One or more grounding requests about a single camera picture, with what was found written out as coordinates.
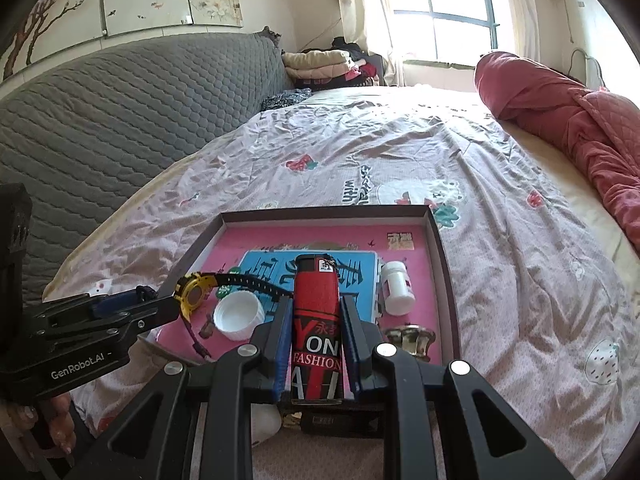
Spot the yellow and black wristwatch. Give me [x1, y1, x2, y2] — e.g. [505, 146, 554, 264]
[176, 267, 293, 358]

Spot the window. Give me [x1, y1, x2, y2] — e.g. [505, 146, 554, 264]
[392, 0, 498, 63]

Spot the white plastic object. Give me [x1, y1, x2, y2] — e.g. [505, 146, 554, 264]
[250, 402, 282, 448]

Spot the cream bed sheet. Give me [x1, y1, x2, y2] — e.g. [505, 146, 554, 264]
[500, 120, 640, 286]

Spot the grey quilted headboard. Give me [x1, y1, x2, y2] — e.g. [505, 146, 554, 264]
[0, 27, 296, 306]

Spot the printed pink bed cover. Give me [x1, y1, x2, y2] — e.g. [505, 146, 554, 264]
[42, 85, 640, 480]

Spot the pink tray box lid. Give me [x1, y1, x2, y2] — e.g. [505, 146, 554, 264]
[147, 205, 462, 368]

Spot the brass knob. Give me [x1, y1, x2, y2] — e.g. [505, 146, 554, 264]
[384, 325, 433, 361]

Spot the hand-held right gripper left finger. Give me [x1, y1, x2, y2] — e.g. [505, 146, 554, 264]
[65, 296, 296, 480]

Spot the pile of dark clothes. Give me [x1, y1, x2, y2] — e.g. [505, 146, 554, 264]
[330, 36, 386, 88]

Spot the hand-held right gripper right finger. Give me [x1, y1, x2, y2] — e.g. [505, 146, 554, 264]
[339, 295, 576, 480]

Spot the black power adapter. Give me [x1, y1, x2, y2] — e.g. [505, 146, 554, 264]
[299, 405, 383, 438]

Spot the white plastic cap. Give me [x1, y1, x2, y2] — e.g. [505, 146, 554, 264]
[212, 292, 266, 341]

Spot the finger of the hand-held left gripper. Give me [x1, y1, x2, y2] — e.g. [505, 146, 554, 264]
[30, 299, 181, 347]
[30, 285, 158, 320]

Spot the white pill bottle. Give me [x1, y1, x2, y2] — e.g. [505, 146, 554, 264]
[380, 261, 417, 316]

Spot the red quilted blanket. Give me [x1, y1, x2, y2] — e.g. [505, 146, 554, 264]
[474, 51, 640, 251]

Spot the pink and blue book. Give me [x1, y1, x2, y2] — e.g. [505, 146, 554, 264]
[155, 225, 441, 361]

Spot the cream folded blanket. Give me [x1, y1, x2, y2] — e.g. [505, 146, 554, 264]
[281, 50, 358, 81]

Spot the dark patterned cloth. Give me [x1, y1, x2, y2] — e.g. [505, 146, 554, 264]
[262, 88, 313, 111]

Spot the white cable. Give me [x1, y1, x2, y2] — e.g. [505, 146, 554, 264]
[572, 48, 608, 88]

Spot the person's left hand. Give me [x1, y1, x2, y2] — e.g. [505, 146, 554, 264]
[0, 392, 78, 456]

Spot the cream curtain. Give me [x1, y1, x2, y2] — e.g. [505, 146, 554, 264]
[335, 0, 401, 88]
[492, 0, 531, 58]

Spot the red and black lighter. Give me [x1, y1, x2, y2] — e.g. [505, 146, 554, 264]
[290, 254, 345, 406]

